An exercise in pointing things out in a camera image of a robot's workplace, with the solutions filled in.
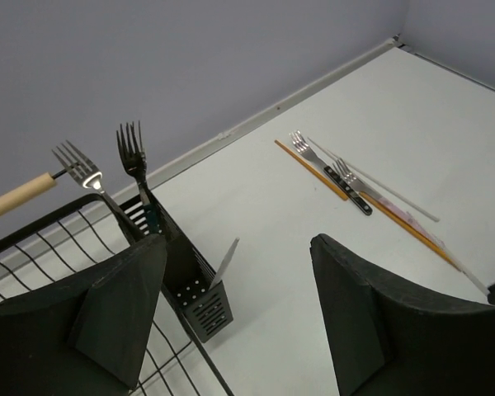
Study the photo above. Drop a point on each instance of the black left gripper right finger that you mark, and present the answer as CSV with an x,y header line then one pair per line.
x,y
390,336

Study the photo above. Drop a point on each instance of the orange wooden chopstick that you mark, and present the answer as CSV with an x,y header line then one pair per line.
x,y
419,236
330,185

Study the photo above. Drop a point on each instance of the silver fork pink handle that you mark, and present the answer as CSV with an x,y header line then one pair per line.
x,y
360,186

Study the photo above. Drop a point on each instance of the silver fork black riveted handle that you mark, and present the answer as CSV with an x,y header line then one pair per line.
x,y
302,147

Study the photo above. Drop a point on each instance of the black wire dish rack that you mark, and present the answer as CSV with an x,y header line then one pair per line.
x,y
84,233

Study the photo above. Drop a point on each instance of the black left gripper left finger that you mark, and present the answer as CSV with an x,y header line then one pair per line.
x,y
87,333

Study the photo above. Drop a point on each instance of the black perforated utensil caddy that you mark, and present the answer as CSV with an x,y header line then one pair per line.
x,y
189,282

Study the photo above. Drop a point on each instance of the all silver fork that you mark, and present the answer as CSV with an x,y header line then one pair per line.
x,y
87,175

